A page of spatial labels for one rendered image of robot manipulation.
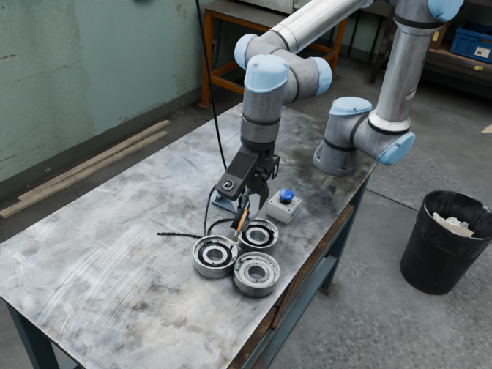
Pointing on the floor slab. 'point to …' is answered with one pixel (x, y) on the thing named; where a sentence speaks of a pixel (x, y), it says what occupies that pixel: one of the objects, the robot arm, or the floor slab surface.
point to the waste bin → (445, 241)
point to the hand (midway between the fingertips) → (243, 214)
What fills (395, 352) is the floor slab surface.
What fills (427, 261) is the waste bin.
